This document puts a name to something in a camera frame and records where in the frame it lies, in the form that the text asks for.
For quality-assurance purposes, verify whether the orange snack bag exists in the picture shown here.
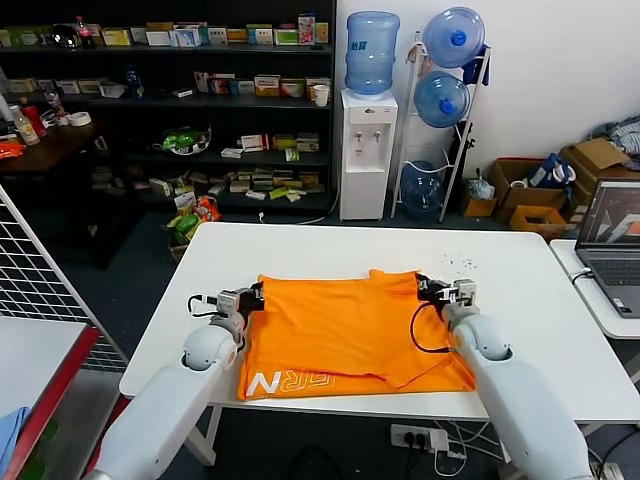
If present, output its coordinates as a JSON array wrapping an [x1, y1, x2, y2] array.
[[197, 195, 222, 223]]

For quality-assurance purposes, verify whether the white charger cable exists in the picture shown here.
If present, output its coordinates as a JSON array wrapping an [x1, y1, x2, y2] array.
[[433, 444, 469, 477]]

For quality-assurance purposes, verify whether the light blue cloth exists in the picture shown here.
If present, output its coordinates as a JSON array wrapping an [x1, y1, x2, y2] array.
[[0, 406, 32, 474]]

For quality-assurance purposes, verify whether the large open cardboard box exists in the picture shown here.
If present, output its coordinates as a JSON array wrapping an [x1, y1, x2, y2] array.
[[487, 158, 566, 223]]

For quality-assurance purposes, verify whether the orange juice bottle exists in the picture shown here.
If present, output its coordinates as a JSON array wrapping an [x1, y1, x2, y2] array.
[[14, 104, 41, 146]]

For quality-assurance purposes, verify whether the small orange cardboard box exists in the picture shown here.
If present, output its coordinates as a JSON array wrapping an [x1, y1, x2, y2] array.
[[509, 204, 569, 241]]

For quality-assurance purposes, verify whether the green snack bag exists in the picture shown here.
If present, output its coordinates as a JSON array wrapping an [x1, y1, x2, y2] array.
[[167, 212, 201, 245]]

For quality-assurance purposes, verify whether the yellow white medicine box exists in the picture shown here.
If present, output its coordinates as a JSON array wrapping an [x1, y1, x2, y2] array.
[[254, 74, 282, 97]]

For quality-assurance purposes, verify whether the yellow green medicine box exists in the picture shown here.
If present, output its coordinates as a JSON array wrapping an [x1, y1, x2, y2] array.
[[102, 27, 134, 47]]

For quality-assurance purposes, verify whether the small cardboard box with bag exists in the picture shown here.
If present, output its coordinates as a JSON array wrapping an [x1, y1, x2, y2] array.
[[462, 178, 499, 219]]

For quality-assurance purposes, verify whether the shiny black bowl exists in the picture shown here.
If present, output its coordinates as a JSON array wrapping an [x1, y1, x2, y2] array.
[[52, 22, 81, 48]]

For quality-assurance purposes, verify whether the orange t-shirt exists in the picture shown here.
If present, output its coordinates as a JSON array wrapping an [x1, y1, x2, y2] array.
[[235, 268, 477, 401]]

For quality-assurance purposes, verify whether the white floor cable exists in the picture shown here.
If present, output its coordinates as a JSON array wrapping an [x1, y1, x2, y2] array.
[[257, 188, 342, 225]]

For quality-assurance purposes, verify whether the white metal jug rack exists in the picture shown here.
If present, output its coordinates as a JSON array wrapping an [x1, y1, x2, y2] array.
[[390, 30, 492, 224]]

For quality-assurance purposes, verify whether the dark wooden table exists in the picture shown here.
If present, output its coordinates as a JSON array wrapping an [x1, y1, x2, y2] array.
[[0, 118, 146, 272]]

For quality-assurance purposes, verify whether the green snack basket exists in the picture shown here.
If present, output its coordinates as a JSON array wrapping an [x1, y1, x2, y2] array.
[[152, 125, 214, 156]]

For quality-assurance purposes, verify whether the white wire grid panel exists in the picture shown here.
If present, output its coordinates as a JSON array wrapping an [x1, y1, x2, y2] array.
[[0, 181, 129, 373]]

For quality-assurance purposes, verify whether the cola bottle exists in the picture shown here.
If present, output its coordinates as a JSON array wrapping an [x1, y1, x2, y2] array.
[[74, 15, 96, 50]]

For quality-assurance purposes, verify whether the black shelf unit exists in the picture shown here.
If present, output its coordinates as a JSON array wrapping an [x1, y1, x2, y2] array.
[[0, 0, 337, 217]]

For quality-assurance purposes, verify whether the clothes pile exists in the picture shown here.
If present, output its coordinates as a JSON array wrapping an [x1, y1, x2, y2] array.
[[589, 115, 640, 155]]

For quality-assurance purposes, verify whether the pink tall box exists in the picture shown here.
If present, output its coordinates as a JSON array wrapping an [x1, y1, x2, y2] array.
[[298, 13, 317, 47]]

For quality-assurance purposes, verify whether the black floor cable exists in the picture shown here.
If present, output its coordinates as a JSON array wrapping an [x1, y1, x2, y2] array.
[[292, 446, 334, 480]]

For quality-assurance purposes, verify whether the red framed cart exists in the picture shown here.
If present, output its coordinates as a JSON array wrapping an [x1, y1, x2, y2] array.
[[0, 317, 134, 480]]

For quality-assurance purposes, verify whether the pink cloth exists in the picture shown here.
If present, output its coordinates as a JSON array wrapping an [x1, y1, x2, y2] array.
[[406, 43, 431, 80]]

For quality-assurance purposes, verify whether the black tripod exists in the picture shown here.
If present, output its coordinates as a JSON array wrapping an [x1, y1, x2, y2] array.
[[452, 120, 476, 181]]

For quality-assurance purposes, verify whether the white water dispenser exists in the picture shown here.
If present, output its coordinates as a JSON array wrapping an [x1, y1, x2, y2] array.
[[339, 88, 399, 222]]

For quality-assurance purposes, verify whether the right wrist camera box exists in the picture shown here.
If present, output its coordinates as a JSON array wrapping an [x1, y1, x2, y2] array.
[[452, 278, 478, 308]]

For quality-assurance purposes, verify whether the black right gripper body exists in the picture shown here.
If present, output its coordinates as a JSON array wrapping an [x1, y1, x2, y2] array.
[[424, 280, 454, 307]]

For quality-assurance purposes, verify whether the blue plastic bottle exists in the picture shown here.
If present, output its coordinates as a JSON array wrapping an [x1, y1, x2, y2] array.
[[124, 62, 146, 101]]

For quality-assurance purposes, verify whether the white side table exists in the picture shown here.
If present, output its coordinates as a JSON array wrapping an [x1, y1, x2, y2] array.
[[548, 238, 640, 340]]

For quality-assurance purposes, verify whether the blue white medicine box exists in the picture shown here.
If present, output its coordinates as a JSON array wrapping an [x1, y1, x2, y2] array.
[[169, 26, 204, 48]]

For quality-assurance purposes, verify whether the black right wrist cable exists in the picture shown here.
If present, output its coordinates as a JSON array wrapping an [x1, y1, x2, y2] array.
[[409, 299, 459, 357]]

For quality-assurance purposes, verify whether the white power strip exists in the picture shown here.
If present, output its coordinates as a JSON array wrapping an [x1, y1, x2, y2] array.
[[390, 423, 451, 453]]

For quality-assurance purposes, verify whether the grey laptop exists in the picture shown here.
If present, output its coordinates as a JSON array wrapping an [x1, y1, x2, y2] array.
[[574, 179, 640, 319]]

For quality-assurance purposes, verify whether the white work table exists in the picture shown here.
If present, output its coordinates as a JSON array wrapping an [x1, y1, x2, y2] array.
[[118, 221, 640, 464]]

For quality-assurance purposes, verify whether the red can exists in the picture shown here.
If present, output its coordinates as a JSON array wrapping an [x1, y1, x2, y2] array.
[[24, 103, 49, 139]]

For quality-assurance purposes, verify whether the blue white bag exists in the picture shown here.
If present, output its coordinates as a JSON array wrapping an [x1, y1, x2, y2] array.
[[527, 153, 576, 190]]

